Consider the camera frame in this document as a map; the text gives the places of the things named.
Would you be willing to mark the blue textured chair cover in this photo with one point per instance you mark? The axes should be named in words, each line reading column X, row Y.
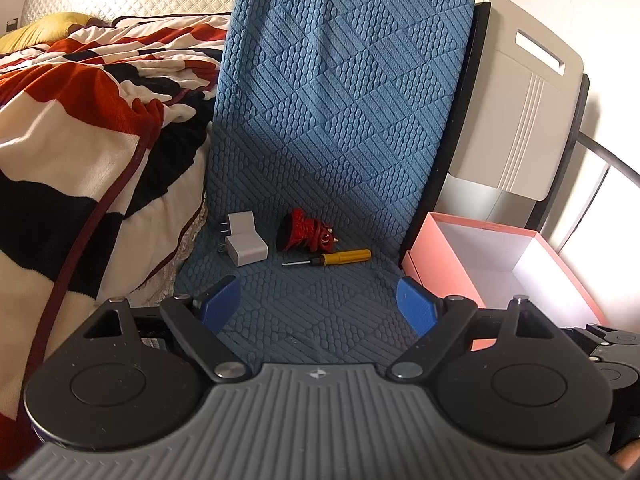
column 336, row 107

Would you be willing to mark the red lion dance figurine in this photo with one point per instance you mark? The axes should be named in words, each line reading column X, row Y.
column 299, row 232

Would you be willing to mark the pink cardboard box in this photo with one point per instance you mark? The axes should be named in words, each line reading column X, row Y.
column 490, row 263

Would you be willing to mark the yellow handle screwdriver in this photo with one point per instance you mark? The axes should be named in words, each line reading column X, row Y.
column 334, row 259

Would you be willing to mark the white charger front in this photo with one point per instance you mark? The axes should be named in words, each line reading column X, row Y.
column 245, row 248

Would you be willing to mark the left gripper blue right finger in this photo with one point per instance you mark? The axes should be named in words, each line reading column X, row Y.
column 442, row 325

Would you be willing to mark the white charger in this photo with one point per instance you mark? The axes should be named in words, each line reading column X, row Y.
column 245, row 248
column 240, row 222

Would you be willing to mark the yellow pillow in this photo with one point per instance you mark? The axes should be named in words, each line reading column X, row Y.
column 51, row 28

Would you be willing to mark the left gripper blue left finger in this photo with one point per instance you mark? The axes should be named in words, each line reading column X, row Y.
column 195, row 323

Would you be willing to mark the black curved metal rail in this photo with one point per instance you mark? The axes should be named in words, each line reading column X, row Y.
column 610, row 158

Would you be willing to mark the red white black blanket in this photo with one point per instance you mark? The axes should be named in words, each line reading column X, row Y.
column 104, row 153

